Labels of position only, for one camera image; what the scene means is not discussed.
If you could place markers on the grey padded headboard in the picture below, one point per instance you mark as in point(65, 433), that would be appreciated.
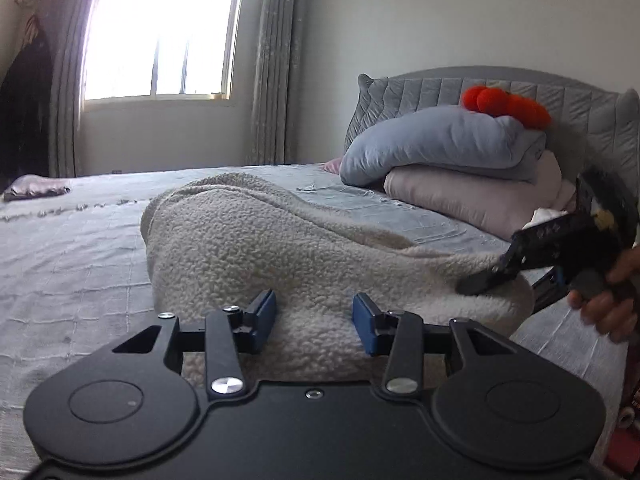
point(575, 105)

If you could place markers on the grey bed blanket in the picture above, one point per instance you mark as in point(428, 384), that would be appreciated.
point(75, 260)

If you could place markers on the grey blue pillow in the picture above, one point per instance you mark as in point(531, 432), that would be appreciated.
point(440, 145)

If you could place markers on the person's right hand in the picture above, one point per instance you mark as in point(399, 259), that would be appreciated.
point(607, 315)

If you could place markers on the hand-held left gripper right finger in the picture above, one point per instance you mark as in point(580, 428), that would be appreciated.
point(364, 321)

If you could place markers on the white cloth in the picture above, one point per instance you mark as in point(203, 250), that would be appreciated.
point(546, 216)

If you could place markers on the red plush toy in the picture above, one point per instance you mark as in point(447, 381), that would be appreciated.
point(505, 105)

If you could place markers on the grey curtain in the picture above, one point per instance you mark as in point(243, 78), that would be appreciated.
point(274, 60)
point(67, 75)

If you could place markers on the pale pink pillow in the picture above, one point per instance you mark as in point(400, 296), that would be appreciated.
point(480, 200)

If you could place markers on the folded pink grey cloth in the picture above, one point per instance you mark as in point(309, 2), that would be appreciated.
point(35, 187)

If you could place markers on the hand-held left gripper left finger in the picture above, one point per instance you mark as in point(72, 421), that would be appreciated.
point(264, 317)

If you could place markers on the dark hanging clothes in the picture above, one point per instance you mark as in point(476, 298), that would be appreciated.
point(25, 110)

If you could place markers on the cream fleece blanket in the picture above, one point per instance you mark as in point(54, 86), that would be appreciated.
point(280, 260)

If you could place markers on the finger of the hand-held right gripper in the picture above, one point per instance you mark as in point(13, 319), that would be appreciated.
point(550, 290)
point(492, 275)

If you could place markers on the window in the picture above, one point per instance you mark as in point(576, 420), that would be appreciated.
point(160, 35)

